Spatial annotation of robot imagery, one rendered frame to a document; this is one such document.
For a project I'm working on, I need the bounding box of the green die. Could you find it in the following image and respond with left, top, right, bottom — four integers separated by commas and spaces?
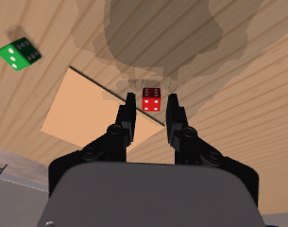
0, 37, 42, 71

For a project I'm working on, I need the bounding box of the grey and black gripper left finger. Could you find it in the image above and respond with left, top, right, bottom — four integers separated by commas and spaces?
48, 93, 136, 199

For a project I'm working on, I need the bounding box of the red die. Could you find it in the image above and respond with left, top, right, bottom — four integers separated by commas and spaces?
142, 88, 161, 112

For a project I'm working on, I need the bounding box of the tan flat mat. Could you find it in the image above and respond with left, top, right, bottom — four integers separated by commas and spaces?
41, 66, 164, 152

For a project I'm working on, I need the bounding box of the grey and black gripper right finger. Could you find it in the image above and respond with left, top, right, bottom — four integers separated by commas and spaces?
165, 94, 259, 208

